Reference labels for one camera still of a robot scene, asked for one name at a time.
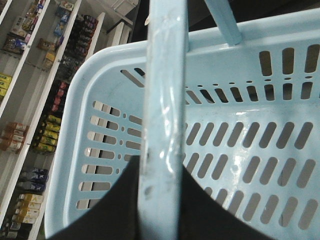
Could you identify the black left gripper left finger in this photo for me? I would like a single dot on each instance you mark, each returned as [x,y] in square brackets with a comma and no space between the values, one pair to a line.
[115,216]

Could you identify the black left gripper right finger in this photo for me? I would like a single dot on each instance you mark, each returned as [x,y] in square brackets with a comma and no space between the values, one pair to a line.
[202,218]

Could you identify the light blue plastic basket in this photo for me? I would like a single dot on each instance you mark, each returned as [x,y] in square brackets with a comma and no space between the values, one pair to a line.
[237,105]

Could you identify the white store shelf unit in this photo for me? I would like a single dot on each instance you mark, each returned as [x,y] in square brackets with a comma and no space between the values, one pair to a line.
[33,73]

